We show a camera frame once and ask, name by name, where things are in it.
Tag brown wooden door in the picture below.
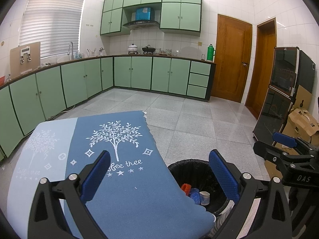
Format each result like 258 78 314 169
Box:
211 14 253 103
245 17 277 120

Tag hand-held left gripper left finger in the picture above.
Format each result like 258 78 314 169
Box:
28 150 111 239

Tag green wall cabinets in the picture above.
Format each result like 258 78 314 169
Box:
100 0 202 37

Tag striped white clothing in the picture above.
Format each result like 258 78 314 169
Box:
212 197 262 237

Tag blue tree print tablecloth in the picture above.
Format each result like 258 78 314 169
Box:
7 111 220 239

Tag green base cabinets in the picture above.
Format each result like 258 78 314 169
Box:
0 55 217 160

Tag black glass cabinet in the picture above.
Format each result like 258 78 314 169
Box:
252 46 316 147

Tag black range hood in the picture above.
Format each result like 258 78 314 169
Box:
122 20 160 29

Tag black trash bin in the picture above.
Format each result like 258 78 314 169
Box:
167 159 240 217

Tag green thermos bottle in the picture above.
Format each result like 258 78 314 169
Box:
207 44 216 62

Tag blue plastic bag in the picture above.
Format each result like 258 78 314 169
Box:
189 189 202 205

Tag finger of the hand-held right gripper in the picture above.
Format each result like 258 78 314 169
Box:
253 141 287 166
272 131 319 155

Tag white window blind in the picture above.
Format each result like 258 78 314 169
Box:
19 0 86 60

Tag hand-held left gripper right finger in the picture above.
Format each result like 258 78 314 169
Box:
208 149 292 239

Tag white paper cup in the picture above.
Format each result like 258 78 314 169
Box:
199 191 210 206

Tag cardboard box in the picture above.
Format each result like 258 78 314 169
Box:
282 85 319 155

